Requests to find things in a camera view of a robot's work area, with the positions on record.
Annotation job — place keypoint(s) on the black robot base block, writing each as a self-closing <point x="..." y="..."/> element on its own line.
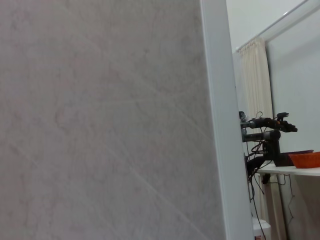
<point x="272" y="150"/>

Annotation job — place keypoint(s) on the white background table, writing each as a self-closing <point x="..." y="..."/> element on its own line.
<point x="287" y="171"/>

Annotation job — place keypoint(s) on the cream pleated curtain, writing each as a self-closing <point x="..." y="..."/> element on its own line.
<point x="255" y="82"/>

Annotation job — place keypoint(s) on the white round container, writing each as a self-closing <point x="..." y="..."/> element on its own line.
<point x="265" y="228"/>

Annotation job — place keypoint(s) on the black orange background robot arm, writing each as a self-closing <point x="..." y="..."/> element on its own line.
<point x="272" y="123"/>

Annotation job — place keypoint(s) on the white partition frame post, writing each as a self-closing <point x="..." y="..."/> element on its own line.
<point x="222" y="125"/>

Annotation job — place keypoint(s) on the grey black background robot arm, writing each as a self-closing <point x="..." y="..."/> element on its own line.
<point x="262" y="136"/>

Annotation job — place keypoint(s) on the small black webcam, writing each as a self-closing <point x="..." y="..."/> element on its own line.
<point x="283" y="115"/>

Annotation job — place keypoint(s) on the orange woven basket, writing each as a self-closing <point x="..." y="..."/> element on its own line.
<point x="307" y="160"/>

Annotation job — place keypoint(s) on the white curtain rail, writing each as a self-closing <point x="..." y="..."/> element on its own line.
<point x="282" y="21"/>

